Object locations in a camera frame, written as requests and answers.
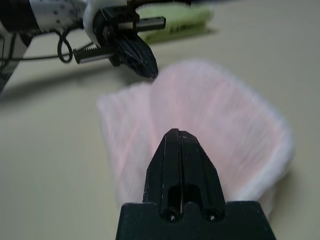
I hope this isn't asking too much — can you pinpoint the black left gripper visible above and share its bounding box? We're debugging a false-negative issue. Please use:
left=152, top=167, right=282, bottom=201
left=73, top=6, right=168, bottom=80

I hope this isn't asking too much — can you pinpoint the pink terry towel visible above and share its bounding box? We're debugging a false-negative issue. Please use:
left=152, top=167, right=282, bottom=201
left=96, top=58, right=296, bottom=221

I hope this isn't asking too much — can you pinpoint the green folded towel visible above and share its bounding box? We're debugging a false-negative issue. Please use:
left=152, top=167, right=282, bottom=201
left=136, top=4, right=216, bottom=43

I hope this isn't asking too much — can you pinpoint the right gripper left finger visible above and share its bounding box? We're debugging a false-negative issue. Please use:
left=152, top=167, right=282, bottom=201
left=142, top=128, right=183, bottom=219

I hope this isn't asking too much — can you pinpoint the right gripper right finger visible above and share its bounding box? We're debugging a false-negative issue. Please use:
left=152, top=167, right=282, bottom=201
left=178, top=129, right=226, bottom=219

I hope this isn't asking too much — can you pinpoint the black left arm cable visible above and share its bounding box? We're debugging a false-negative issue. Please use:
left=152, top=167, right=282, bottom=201
left=0, top=31, right=100, bottom=64

